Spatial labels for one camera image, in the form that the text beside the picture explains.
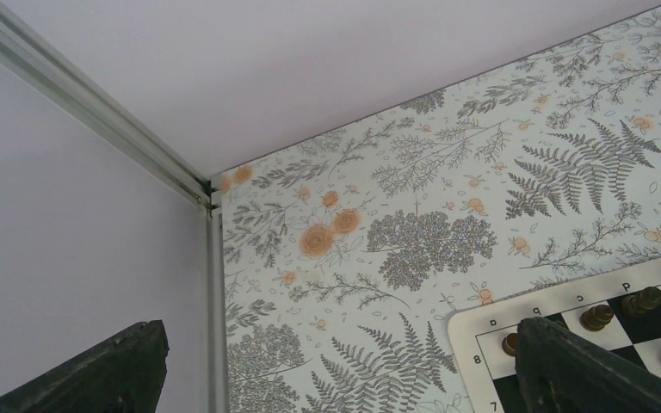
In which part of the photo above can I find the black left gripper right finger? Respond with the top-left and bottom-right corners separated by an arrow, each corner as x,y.
516,317 -> 661,412

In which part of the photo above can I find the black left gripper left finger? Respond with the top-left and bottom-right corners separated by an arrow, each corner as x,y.
0,319 -> 169,412

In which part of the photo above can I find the dark wooden chess piece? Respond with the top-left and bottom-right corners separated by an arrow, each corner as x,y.
621,287 -> 661,317
501,333 -> 518,357
579,305 -> 615,332

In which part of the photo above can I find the black white chessboard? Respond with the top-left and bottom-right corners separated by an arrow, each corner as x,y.
448,258 -> 661,412

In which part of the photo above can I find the floral patterned table mat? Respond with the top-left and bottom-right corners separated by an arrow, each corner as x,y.
221,6 -> 661,412

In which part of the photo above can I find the aluminium corner frame post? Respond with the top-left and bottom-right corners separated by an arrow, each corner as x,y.
0,1 -> 228,412

